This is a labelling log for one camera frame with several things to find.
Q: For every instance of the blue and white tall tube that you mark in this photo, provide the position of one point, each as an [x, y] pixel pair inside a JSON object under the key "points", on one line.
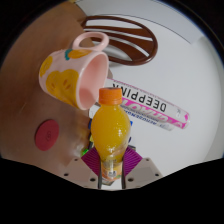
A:
{"points": [[150, 123]]}

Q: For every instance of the pink mug with yellow print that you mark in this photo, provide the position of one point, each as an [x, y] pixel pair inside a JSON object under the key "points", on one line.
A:
{"points": [[63, 81]]}

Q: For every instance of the orange juice bottle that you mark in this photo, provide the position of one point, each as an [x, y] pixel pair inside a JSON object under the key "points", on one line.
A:
{"points": [[110, 130]]}

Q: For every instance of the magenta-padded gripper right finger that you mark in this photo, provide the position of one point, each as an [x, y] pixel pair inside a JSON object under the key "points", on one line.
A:
{"points": [[143, 171]]}

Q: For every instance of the dark brown wooden chair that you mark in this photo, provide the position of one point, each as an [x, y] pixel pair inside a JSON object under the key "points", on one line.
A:
{"points": [[146, 58]]}

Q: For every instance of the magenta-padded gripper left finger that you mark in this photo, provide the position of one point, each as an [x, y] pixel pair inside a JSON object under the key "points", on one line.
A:
{"points": [[80, 171]]}

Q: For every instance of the pink and white tall tube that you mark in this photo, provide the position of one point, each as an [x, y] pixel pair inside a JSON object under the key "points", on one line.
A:
{"points": [[153, 106]]}

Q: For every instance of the flat round red coaster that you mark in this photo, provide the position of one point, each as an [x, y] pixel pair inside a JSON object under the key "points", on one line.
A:
{"points": [[46, 135]]}

